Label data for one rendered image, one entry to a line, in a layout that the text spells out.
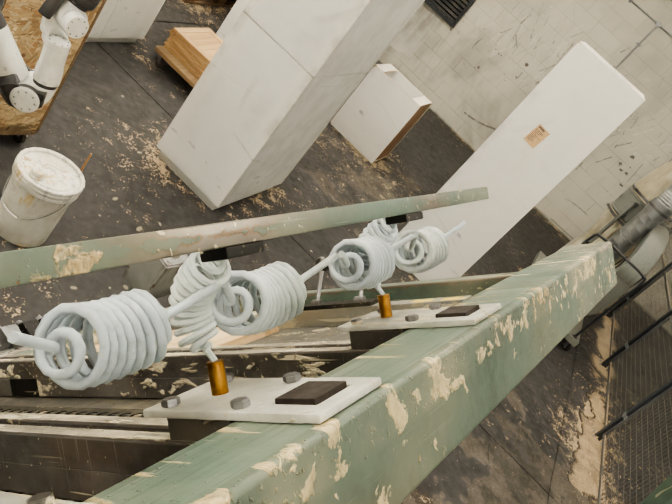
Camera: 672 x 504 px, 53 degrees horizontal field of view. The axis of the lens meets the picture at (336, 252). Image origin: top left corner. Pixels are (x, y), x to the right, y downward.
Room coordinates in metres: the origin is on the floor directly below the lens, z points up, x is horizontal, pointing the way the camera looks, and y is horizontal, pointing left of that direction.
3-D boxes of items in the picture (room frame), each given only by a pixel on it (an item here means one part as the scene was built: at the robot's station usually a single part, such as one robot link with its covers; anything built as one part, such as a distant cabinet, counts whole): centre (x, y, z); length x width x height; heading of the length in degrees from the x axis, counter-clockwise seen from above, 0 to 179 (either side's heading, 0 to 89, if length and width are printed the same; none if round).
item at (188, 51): (4.87, 1.76, 0.15); 0.61 x 0.52 x 0.31; 173
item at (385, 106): (6.44, 0.57, 0.36); 0.58 x 0.45 x 0.72; 83
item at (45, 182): (2.37, 1.16, 0.24); 0.32 x 0.30 x 0.47; 173
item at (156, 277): (1.74, 0.39, 0.84); 0.12 x 0.12 x 0.18; 72
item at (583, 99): (5.20, -0.59, 1.03); 0.61 x 0.58 x 2.05; 173
